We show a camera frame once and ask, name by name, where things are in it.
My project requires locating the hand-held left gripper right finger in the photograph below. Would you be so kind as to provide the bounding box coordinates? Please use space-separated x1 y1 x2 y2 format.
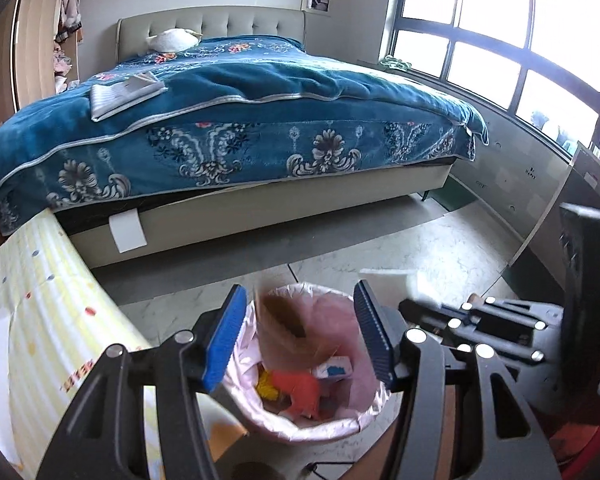
352 279 563 480

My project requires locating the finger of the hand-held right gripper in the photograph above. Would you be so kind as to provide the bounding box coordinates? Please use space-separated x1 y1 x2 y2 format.
398 298 542 365
460 296 564 332

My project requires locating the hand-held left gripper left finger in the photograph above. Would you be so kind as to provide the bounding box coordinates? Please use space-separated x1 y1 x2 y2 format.
35 284 251 480

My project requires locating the small white box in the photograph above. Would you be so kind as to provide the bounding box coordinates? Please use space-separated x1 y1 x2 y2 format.
312 354 354 382

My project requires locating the white tissue paper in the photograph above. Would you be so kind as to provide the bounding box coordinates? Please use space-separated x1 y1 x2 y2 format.
359 268 422 302

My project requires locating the yellow wrapper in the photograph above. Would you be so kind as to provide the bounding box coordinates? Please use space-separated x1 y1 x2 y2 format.
257 369 277 402

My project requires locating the brown paper wrapper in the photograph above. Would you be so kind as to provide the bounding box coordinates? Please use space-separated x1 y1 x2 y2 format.
256 285 342 362

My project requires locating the bin with pink bag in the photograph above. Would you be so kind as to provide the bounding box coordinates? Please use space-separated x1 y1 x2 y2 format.
224 282 407 444

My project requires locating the person's right forearm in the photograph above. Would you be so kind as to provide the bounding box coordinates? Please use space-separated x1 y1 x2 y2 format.
544 394 600 480

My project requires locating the beige upholstered bed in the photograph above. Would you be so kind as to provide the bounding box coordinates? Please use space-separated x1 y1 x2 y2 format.
0 5 481 269

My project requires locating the dark green floor mat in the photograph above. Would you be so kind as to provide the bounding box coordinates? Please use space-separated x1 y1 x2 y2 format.
432 179 481 212

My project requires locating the white paper tag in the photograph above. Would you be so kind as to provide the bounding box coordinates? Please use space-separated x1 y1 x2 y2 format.
108 212 149 254

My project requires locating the yellow striped tablecloth table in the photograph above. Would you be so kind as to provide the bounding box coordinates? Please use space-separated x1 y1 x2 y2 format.
0 209 253 480

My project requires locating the blue floral blanket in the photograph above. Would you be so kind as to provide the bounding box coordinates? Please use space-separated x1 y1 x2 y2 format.
0 35 490 224

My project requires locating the folded white cloth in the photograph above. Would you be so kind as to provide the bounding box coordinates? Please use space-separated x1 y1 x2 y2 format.
89 72 167 122

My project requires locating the window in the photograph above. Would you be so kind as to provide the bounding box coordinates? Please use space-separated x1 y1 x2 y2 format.
377 0 600 162

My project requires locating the green crumpled item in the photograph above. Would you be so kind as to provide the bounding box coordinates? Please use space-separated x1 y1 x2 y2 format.
379 54 414 72

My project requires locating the white pillow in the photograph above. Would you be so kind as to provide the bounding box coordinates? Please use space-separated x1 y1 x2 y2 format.
146 27 204 53

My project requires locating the wooden wardrobe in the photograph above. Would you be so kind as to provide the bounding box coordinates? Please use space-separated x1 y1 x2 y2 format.
9 0 89 113

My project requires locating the pink hanging garment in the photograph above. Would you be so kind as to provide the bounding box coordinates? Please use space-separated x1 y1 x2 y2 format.
54 0 82 32

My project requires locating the black cable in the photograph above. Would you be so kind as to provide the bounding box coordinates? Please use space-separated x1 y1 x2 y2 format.
304 461 357 478

